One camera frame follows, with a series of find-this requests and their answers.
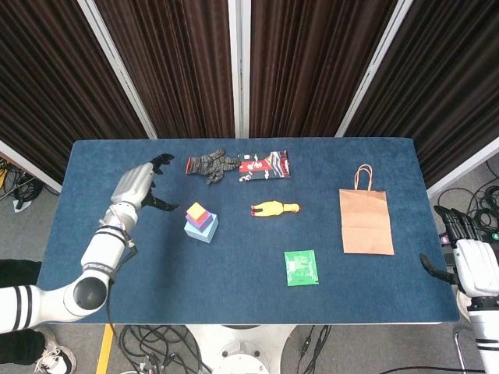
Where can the grey striped knit glove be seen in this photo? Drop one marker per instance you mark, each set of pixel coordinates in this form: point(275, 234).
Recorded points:
point(206, 165)

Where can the white frame post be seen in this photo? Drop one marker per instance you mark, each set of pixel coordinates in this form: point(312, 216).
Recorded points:
point(117, 66)
point(374, 66)
point(239, 66)

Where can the green foil packet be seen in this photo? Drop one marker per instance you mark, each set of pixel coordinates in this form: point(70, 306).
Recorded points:
point(301, 268)

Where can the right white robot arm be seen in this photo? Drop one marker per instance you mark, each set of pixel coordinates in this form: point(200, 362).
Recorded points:
point(487, 339)

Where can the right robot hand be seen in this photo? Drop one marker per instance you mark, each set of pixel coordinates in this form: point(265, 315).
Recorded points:
point(479, 269)

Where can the yellow rubber chicken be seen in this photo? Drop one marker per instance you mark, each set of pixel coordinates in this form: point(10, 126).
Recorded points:
point(269, 209)

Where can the purple cube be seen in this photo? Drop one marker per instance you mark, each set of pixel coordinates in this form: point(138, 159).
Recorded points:
point(203, 223)

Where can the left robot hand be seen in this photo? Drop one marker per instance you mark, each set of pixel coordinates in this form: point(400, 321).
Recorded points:
point(132, 187)

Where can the black power strip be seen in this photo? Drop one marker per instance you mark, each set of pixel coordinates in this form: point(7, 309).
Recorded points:
point(445, 238)

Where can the brown paper bag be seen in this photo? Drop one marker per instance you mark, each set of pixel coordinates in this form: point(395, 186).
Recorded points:
point(366, 226)

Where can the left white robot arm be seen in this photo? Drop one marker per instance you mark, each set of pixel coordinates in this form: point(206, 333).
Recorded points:
point(97, 257)

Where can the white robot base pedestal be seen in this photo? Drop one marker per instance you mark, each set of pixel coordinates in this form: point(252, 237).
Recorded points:
point(241, 346)

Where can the dark brown curtain panel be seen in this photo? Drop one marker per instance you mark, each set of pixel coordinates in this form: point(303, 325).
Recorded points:
point(175, 66)
point(448, 78)
point(47, 78)
point(312, 66)

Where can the white black sneaker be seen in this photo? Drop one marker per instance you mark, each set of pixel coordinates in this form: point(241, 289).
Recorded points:
point(58, 356)

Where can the small orange yellow cube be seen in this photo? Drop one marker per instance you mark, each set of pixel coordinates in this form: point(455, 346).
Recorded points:
point(196, 211)

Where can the large light blue cube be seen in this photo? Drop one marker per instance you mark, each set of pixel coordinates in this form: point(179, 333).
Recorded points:
point(202, 235)

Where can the dark printed snack packet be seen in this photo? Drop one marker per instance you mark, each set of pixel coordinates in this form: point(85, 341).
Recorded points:
point(269, 165)

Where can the blue felt table cover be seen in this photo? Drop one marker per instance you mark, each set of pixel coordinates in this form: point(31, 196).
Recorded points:
point(241, 296)

